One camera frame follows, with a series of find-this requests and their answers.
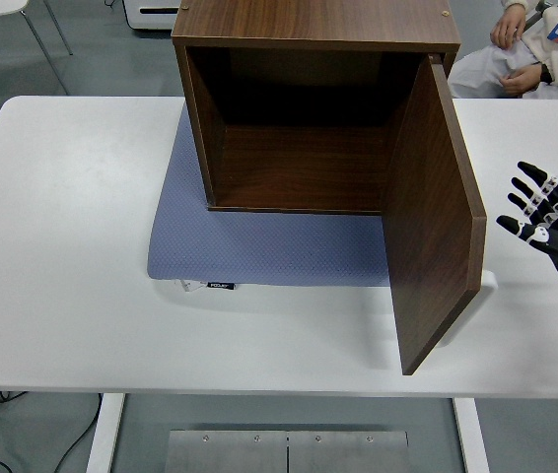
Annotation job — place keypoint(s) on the brown wooden cabinet door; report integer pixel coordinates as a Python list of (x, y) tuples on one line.
[(432, 222)]

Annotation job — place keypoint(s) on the brown wooden cabinet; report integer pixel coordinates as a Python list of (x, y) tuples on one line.
[(308, 20)]

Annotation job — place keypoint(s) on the person's hand with watch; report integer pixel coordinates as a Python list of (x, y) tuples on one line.
[(523, 80)]

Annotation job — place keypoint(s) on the black wristwatch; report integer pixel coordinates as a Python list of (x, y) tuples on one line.
[(546, 74)]

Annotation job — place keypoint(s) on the white table leg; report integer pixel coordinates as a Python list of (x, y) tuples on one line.
[(104, 433), (471, 438)]

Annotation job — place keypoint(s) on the grey metal plate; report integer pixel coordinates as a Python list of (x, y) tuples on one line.
[(348, 453), (225, 453)]

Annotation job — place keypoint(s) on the blue-grey textured mat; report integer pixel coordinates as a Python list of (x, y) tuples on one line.
[(259, 251)]

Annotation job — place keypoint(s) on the black mat label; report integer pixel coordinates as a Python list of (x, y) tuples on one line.
[(221, 285)]

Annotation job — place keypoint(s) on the white mat tag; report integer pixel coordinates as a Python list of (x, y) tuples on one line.
[(190, 286)]

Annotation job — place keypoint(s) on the white appliance box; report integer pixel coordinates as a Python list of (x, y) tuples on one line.
[(153, 17)]

